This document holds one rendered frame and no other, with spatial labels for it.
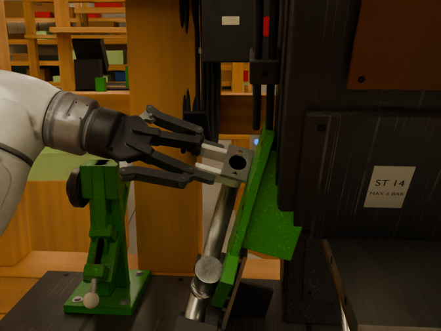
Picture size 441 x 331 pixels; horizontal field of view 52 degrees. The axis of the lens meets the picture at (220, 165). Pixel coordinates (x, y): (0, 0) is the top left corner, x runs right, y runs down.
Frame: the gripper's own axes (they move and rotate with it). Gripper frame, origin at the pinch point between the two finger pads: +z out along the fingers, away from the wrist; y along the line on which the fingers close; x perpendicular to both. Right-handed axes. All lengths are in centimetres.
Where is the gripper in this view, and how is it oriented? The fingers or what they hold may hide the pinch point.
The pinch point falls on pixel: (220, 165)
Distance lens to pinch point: 68.8
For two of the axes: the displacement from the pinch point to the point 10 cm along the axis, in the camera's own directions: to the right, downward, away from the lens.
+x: -1.2, 4.8, 8.7
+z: 9.6, 2.7, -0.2
